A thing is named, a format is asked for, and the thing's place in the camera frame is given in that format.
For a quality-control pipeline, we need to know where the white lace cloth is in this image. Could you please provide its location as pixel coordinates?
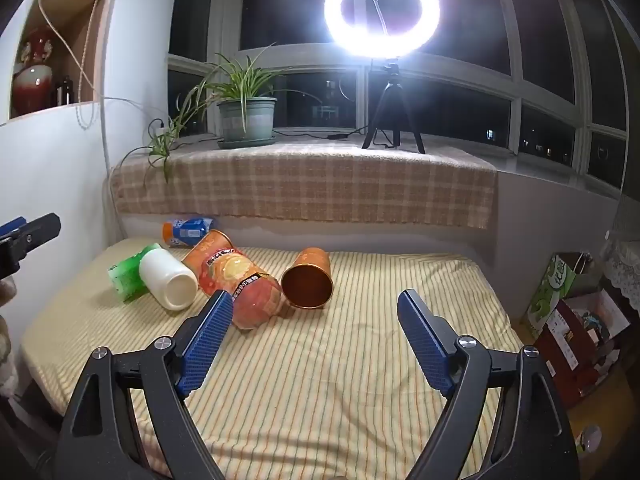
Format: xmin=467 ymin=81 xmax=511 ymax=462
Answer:
xmin=599 ymin=194 xmax=640 ymax=312

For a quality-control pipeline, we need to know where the black tripod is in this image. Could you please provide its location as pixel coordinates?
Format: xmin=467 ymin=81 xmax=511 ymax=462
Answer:
xmin=361 ymin=59 xmax=427 ymax=155

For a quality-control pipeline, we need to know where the person's left forearm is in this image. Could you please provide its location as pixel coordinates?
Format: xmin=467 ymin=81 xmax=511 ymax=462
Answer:
xmin=0 ymin=280 xmax=19 ymax=397

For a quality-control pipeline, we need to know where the grey-green flower pot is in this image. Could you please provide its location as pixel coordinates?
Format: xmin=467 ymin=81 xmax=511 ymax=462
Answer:
xmin=216 ymin=97 xmax=278 ymax=144

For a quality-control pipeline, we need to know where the yellow striped bed sheet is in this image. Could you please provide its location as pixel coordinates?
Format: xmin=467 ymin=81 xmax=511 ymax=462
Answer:
xmin=20 ymin=237 xmax=517 ymax=480

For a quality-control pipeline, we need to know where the white ring light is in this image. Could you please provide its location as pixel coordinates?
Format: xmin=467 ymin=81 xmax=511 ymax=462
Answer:
xmin=323 ymin=0 xmax=441 ymax=45

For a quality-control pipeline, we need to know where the wooden wall shelf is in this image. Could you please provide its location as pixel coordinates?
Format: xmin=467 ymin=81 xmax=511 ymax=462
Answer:
xmin=9 ymin=0 xmax=123 ymax=122

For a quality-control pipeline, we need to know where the flower pot saucer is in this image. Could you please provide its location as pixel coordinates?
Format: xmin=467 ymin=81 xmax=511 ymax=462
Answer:
xmin=216 ymin=134 xmax=277 ymax=150

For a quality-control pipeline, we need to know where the round metal object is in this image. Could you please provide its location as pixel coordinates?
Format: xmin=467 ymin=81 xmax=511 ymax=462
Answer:
xmin=579 ymin=425 xmax=604 ymax=454

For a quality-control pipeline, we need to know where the white plastic bottle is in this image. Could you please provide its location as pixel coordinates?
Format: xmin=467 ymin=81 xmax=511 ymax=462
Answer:
xmin=138 ymin=249 xmax=199 ymax=310

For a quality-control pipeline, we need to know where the blue and orange bottle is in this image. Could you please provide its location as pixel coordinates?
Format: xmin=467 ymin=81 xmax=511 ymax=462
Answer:
xmin=161 ymin=217 xmax=219 ymax=250

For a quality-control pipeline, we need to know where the plaid beige cloth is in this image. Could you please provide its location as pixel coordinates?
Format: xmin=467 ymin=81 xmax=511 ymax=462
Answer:
xmin=110 ymin=141 xmax=500 ymax=232

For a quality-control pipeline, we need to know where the copper metal cup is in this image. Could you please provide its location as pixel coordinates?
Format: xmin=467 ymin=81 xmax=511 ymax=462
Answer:
xmin=281 ymin=247 xmax=334 ymax=310

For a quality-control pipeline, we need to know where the red ceramic vase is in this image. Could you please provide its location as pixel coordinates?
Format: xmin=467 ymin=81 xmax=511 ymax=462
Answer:
xmin=12 ymin=29 xmax=56 ymax=118

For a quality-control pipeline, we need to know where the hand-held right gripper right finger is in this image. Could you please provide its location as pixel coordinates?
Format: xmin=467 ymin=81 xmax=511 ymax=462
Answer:
xmin=397 ymin=289 xmax=581 ymax=480

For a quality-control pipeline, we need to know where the green spider plant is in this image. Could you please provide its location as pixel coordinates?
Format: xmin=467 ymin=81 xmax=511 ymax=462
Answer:
xmin=102 ymin=42 xmax=303 ymax=190

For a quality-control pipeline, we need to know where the orange printed paper cup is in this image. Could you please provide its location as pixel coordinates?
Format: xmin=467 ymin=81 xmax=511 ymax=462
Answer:
xmin=181 ymin=229 xmax=236 ymax=292

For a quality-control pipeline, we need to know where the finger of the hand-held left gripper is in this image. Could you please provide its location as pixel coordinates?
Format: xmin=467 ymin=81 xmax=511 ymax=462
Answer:
xmin=0 ymin=212 xmax=62 ymax=279

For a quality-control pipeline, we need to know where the green tissue packet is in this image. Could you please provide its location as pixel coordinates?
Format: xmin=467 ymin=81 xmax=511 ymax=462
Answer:
xmin=107 ymin=243 xmax=164 ymax=304

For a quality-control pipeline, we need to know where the white hanging cable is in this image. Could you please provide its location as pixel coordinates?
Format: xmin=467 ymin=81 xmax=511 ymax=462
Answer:
xmin=38 ymin=0 xmax=112 ymax=132

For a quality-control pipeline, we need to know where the green cardboard carton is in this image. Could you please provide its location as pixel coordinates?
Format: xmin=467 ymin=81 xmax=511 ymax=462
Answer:
xmin=522 ymin=252 xmax=595 ymax=340

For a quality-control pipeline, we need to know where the white window frame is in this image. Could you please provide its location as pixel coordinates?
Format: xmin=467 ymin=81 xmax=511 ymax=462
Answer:
xmin=167 ymin=0 xmax=630 ymax=202

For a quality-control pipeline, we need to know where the red cardboard box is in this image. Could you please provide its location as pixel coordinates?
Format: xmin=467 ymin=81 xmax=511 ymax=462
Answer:
xmin=533 ymin=289 xmax=632 ymax=410

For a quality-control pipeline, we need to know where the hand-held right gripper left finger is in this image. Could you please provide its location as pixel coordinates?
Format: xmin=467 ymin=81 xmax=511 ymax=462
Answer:
xmin=54 ymin=290 xmax=234 ymax=480

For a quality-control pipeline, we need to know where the orange printed juice bottle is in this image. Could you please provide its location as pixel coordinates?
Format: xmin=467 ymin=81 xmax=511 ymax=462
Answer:
xmin=200 ymin=250 xmax=284 ymax=331

